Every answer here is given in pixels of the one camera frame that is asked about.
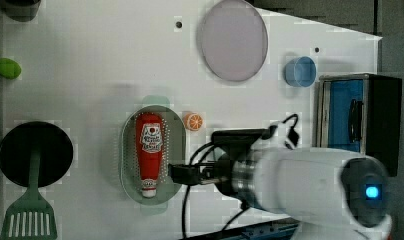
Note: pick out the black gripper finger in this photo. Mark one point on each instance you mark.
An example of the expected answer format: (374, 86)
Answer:
(184, 174)

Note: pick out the green oval strainer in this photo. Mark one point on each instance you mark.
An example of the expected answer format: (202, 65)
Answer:
(174, 152)

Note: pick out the blue plastic cup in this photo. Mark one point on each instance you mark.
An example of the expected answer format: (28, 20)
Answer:
(300, 72)

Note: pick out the green slotted spatula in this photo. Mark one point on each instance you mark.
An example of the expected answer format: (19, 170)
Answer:
(30, 217)

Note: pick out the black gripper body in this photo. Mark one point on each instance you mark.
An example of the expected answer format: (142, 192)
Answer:
(218, 173)

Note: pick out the silver toaster oven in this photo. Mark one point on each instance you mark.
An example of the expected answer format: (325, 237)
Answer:
(360, 113)

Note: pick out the round lilac plate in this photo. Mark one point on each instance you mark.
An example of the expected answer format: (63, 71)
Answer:
(234, 40)

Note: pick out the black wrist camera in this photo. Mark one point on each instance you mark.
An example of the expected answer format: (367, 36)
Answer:
(239, 139)

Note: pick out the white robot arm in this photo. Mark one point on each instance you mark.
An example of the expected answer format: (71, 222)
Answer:
(334, 194)

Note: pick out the green toy lime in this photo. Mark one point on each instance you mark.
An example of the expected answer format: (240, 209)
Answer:
(9, 68)

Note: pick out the red plush ketchup bottle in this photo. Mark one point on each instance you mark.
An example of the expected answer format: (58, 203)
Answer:
(149, 148)

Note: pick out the black round pan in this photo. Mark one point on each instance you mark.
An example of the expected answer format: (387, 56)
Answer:
(27, 141)

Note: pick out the toy orange slice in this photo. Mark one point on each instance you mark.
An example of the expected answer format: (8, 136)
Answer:
(193, 121)

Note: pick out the dark grey cup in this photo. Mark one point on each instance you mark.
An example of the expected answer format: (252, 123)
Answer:
(20, 10)

